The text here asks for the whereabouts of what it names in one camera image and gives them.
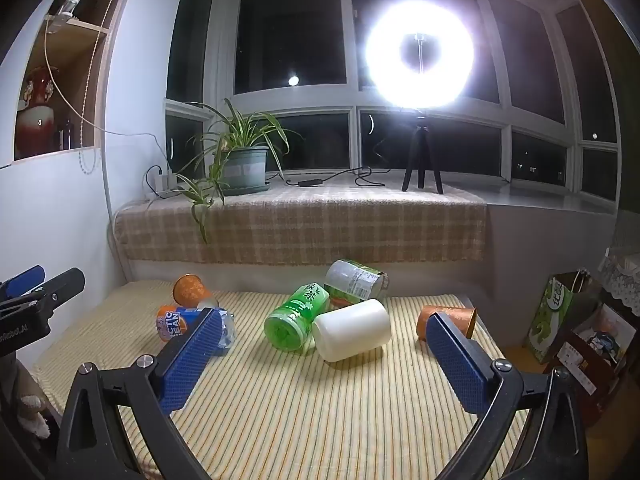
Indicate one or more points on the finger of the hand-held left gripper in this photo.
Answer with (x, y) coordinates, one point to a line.
(60, 287)
(22, 280)

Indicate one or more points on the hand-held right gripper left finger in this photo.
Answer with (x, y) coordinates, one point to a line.
(192, 355)

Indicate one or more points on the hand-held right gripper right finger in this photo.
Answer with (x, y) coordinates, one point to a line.
(460, 360)

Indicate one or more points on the white plastic cup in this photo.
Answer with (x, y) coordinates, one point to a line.
(352, 330)

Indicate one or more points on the copper coloured cup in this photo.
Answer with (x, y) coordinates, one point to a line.
(457, 320)

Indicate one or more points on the orange paper cup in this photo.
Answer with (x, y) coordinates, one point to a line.
(190, 290)

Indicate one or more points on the clear cup with green label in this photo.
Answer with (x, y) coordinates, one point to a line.
(355, 280)

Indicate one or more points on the blue orange drink bottle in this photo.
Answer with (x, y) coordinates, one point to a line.
(172, 322)

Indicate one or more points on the plush toy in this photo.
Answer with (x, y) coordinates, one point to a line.
(32, 412)

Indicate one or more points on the green paper bag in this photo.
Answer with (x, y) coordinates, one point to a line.
(547, 320)

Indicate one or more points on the green tea bottle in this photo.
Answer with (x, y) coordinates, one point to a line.
(295, 317)

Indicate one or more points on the yellow striped mat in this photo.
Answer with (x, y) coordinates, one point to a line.
(300, 410)

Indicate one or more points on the brown cardboard box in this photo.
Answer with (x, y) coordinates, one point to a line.
(585, 375)

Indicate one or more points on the white power strip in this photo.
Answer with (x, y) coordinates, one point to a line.
(165, 185)

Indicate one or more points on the red and white vase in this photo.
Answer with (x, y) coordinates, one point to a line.
(35, 125)

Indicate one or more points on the white lace cloth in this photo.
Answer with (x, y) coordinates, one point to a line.
(622, 275)

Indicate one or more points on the plaid cloth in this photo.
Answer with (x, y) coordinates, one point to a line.
(325, 225)

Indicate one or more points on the potted spider plant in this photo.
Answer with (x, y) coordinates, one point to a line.
(242, 167)

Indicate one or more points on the black tripod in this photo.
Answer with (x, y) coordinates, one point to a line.
(421, 150)

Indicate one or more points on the white clip lamp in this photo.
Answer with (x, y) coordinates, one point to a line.
(65, 10)

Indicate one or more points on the white framed window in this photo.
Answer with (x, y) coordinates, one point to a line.
(310, 100)

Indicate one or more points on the wooden wall shelf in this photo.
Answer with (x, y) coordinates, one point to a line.
(90, 85)

